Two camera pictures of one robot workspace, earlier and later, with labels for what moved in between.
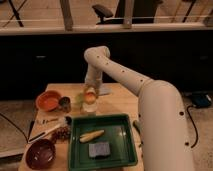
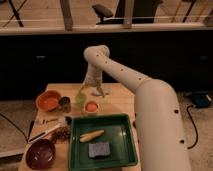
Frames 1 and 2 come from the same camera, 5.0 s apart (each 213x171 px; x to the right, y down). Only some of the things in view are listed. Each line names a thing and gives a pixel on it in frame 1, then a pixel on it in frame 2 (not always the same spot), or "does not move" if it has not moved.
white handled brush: (65, 122) does not move
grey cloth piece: (105, 89) does not move
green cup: (80, 98) does not move
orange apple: (90, 98) -> (91, 107)
